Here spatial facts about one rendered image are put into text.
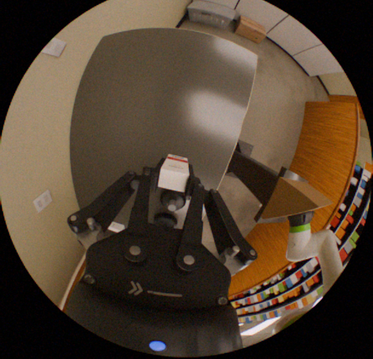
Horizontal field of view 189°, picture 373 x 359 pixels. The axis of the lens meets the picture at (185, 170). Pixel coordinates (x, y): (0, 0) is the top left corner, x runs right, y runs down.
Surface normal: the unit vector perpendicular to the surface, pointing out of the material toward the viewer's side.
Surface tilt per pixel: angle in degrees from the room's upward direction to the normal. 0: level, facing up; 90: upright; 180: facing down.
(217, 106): 0
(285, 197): 90
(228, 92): 0
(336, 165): 90
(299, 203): 90
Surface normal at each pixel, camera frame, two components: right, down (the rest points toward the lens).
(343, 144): -0.96, -0.27
